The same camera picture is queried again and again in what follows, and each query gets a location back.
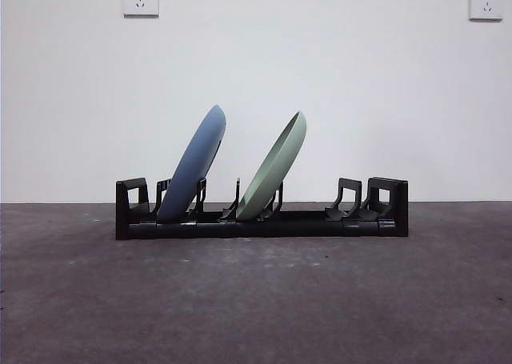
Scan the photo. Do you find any black plastic plate rack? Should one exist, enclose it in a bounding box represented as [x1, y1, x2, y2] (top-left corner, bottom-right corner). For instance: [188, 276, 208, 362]
[114, 176, 410, 241]

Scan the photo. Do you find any pale green round plate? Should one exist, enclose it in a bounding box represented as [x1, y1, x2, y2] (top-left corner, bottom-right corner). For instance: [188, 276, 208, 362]
[235, 110, 309, 221]

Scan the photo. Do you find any blue round plate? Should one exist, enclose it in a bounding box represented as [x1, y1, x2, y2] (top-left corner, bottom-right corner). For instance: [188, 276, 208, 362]
[156, 104, 228, 224]

